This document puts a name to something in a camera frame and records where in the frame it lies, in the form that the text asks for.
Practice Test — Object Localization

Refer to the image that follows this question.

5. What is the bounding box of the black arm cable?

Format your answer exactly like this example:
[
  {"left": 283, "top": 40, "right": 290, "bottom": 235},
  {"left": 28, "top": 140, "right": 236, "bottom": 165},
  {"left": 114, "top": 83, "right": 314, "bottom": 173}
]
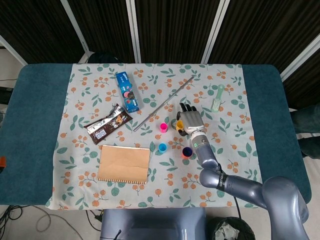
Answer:
[{"left": 233, "top": 196, "right": 245, "bottom": 221}]

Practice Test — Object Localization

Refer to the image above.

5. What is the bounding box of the brown spiral notebook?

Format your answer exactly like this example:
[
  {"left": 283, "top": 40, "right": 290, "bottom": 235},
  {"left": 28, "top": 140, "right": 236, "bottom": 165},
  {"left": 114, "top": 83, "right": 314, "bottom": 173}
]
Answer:
[{"left": 96, "top": 145, "right": 151, "bottom": 185}]

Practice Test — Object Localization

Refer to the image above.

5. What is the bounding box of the black trash bin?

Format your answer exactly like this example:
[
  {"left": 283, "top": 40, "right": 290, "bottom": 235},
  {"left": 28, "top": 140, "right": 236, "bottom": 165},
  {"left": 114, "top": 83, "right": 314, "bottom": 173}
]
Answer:
[{"left": 208, "top": 216, "right": 256, "bottom": 240}]

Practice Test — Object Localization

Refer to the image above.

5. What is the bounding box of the white partition frame post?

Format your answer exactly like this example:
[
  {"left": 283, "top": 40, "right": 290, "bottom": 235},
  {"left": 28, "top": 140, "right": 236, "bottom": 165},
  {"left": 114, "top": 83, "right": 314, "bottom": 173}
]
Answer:
[
  {"left": 59, "top": 0, "right": 91, "bottom": 55},
  {"left": 125, "top": 0, "right": 142, "bottom": 64},
  {"left": 201, "top": 0, "right": 231, "bottom": 64},
  {"left": 0, "top": 33, "right": 28, "bottom": 67},
  {"left": 279, "top": 37, "right": 320, "bottom": 81}
]

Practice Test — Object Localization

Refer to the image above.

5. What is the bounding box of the black floor cable bundle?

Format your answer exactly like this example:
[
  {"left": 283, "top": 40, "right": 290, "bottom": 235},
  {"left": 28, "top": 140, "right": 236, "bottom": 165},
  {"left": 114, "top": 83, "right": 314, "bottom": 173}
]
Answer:
[{"left": 0, "top": 204, "right": 25, "bottom": 240}]

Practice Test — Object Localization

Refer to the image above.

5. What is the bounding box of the black bag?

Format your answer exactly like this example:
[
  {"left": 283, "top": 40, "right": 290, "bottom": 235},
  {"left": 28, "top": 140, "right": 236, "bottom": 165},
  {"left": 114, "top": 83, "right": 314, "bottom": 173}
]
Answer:
[{"left": 87, "top": 51, "right": 121, "bottom": 65}]

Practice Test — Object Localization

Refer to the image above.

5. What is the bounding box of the teal table cover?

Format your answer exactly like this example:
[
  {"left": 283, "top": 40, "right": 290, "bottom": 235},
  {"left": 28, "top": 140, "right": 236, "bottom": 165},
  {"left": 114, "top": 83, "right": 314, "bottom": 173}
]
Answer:
[{"left": 0, "top": 63, "right": 312, "bottom": 208}]

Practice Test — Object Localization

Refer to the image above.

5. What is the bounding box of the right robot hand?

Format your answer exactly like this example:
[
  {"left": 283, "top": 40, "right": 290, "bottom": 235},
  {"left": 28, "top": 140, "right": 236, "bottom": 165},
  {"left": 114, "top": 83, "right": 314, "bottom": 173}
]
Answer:
[{"left": 176, "top": 101, "right": 207, "bottom": 137}]

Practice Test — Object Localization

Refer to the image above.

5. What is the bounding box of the floral tablecloth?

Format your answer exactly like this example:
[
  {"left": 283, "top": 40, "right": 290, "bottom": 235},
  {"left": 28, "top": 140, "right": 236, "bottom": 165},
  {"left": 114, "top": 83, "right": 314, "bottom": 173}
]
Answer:
[{"left": 45, "top": 62, "right": 266, "bottom": 210}]

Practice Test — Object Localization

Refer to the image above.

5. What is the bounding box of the black plug cable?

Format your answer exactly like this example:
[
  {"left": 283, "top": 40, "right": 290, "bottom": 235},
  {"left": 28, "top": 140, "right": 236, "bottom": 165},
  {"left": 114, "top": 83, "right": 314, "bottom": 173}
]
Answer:
[{"left": 86, "top": 209, "right": 104, "bottom": 231}]

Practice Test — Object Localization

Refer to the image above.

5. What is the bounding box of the brown snack wrapper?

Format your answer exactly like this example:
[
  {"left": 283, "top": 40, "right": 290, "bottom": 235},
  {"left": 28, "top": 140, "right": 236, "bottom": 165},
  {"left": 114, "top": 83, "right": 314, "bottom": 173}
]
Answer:
[{"left": 83, "top": 103, "right": 133, "bottom": 145}]

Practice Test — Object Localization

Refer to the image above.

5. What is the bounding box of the blue cookie box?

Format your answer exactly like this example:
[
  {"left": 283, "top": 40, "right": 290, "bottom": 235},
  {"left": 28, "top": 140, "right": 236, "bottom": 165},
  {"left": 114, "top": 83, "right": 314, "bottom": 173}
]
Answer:
[{"left": 115, "top": 71, "right": 141, "bottom": 113}]

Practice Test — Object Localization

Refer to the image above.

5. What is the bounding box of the grey-blue robot torso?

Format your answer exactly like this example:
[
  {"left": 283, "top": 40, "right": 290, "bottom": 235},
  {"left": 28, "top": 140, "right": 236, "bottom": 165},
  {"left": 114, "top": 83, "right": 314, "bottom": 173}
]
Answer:
[{"left": 99, "top": 207, "right": 208, "bottom": 240}]

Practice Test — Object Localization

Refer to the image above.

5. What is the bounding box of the thin metal rod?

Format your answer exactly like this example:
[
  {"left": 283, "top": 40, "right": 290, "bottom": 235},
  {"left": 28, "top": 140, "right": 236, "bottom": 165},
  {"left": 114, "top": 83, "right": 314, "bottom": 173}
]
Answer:
[{"left": 133, "top": 76, "right": 195, "bottom": 133}]

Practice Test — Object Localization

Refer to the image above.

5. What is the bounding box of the black box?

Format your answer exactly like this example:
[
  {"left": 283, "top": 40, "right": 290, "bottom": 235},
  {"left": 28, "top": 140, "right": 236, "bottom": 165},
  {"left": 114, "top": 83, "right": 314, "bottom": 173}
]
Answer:
[{"left": 0, "top": 86, "right": 13, "bottom": 105}]

